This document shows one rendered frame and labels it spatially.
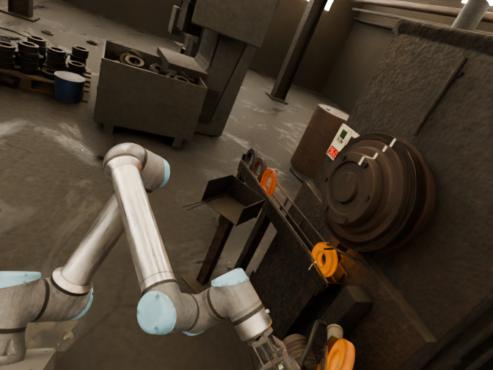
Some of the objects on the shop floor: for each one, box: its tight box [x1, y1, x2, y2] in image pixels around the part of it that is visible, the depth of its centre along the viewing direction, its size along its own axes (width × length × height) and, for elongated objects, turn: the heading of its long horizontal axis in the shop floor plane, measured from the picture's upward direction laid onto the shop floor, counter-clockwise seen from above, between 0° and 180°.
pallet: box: [0, 35, 92, 103], centre depth 352 cm, size 120×81×44 cm
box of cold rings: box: [93, 40, 208, 148], centre depth 344 cm, size 103×83×79 cm
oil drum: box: [291, 104, 349, 178], centre depth 426 cm, size 59×59×89 cm
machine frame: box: [250, 18, 493, 370], centre depth 151 cm, size 73×108×176 cm
